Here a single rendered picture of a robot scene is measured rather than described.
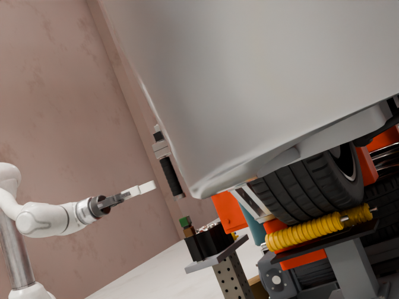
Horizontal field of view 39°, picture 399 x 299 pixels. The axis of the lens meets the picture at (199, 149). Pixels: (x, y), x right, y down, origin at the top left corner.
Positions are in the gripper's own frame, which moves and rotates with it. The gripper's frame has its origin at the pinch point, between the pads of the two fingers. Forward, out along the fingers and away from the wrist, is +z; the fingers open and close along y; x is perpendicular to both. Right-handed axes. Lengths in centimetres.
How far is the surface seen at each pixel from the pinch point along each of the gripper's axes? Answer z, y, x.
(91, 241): -348, -428, -24
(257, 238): 22.6, -24.9, -32.0
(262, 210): 35.9, -4.2, -21.2
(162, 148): 14.1, 2.7, 9.5
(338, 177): 64, 5, -19
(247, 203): 34.4, 2.0, -17.0
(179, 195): 13.3, 2.0, -6.8
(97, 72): -350, -604, 220
